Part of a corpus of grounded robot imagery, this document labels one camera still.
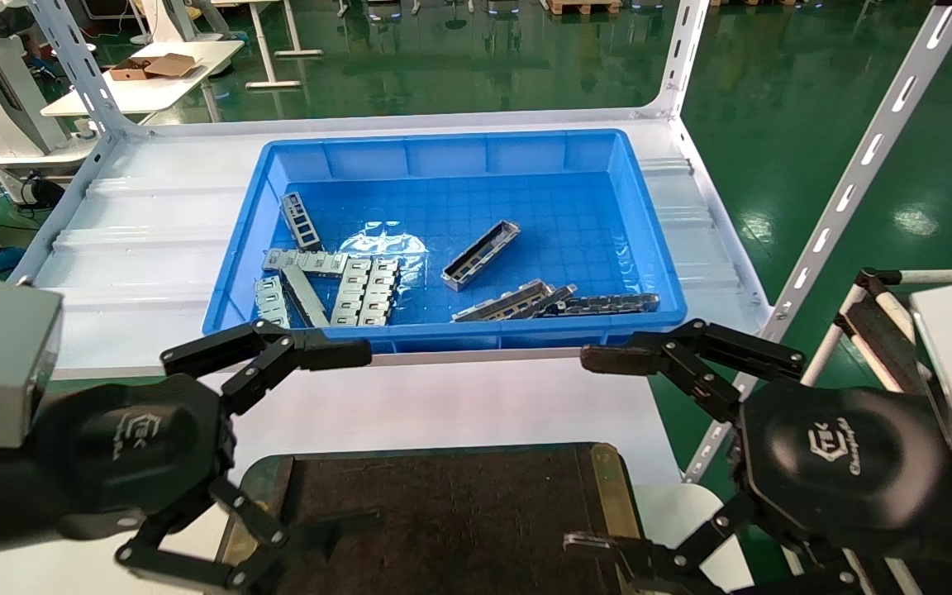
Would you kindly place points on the short silver metal part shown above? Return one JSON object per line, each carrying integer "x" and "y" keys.
{"x": 271, "y": 302}

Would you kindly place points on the wooden pallet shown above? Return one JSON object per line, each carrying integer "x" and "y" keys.
{"x": 583, "y": 7}

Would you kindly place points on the long dark metal part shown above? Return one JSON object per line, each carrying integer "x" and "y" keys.
{"x": 608, "y": 304}

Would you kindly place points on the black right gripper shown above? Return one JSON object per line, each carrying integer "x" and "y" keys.
{"x": 848, "y": 471}

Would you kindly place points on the dark slotted metal part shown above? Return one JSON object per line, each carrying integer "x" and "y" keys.
{"x": 301, "y": 221}

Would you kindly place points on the white metal shelf rack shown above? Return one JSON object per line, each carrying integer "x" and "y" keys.
{"x": 154, "y": 248}

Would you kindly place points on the white work table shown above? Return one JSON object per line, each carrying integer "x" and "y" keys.
{"x": 154, "y": 89}

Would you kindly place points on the silver slotted metal part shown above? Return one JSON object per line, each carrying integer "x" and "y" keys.
{"x": 311, "y": 263}

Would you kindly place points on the black flat container tray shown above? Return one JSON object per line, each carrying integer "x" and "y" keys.
{"x": 443, "y": 521}

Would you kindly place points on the dark metal channel part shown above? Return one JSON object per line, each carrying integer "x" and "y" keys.
{"x": 556, "y": 297}

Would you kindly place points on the white table with legs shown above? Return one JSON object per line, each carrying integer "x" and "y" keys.
{"x": 265, "y": 49}

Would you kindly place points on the blue plastic bin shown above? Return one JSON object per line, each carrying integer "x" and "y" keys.
{"x": 525, "y": 207}

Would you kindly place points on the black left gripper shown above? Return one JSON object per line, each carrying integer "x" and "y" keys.
{"x": 129, "y": 454}

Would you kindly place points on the brown cardboard box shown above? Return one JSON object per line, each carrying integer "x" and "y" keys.
{"x": 154, "y": 66}

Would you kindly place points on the clear plastic bag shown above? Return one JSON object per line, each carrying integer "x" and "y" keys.
{"x": 385, "y": 244}

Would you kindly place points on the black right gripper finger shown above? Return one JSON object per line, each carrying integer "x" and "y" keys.
{"x": 625, "y": 357}

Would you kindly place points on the white tube cart frame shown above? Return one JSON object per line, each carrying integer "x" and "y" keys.
{"x": 844, "y": 324}

